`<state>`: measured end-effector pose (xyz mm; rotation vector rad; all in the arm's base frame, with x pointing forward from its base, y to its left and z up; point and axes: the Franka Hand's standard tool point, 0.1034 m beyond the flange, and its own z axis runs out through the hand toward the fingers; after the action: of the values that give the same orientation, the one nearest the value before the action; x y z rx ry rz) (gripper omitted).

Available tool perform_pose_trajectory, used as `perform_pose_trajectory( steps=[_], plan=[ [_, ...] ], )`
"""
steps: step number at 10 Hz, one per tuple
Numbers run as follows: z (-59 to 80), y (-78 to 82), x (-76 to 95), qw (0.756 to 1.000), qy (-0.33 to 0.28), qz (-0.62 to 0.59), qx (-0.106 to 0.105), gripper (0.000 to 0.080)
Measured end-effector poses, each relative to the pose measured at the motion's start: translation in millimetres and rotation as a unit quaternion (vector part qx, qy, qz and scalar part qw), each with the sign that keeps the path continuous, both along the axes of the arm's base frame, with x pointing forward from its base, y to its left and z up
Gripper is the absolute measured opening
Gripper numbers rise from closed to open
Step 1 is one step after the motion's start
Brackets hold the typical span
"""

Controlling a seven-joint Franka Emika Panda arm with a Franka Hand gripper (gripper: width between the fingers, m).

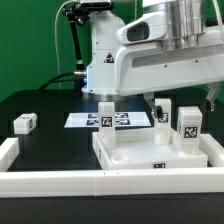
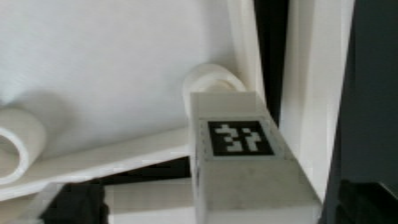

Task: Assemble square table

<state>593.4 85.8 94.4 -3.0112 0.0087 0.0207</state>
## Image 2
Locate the white U-shaped fence wall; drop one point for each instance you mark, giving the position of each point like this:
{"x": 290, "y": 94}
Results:
{"x": 317, "y": 42}

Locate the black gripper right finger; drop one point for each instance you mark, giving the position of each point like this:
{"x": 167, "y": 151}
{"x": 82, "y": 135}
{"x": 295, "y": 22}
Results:
{"x": 366, "y": 204}

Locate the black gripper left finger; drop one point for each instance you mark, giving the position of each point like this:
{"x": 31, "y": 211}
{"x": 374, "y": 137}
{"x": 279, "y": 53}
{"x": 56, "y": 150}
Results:
{"x": 77, "y": 205}

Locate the white square tabletop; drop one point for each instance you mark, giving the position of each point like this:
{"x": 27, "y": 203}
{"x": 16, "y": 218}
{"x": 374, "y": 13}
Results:
{"x": 96, "y": 55}

